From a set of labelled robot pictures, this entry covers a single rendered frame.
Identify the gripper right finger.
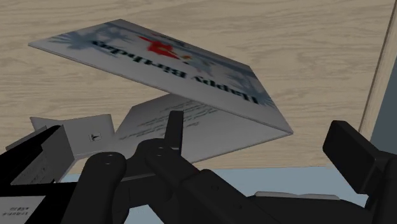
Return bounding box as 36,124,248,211
322,120,397,224

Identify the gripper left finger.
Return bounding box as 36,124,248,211
61,109,281,224

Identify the white greeting card, red print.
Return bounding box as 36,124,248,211
27,18,294,164

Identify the white and black box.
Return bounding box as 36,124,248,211
0,114,116,224

